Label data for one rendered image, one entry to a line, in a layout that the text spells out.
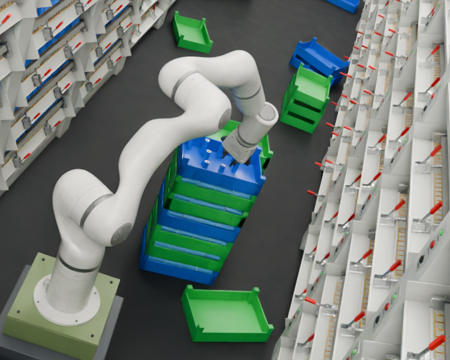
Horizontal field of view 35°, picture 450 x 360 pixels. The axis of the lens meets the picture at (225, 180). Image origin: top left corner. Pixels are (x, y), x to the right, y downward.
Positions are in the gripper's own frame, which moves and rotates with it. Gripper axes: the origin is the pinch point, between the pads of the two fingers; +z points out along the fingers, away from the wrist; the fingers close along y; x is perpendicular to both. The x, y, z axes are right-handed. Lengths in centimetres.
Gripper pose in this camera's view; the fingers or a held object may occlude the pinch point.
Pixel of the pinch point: (230, 157)
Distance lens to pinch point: 248.6
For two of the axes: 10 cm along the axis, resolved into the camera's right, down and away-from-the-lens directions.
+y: 7.0, 7.1, -0.6
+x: 6.2, -5.7, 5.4
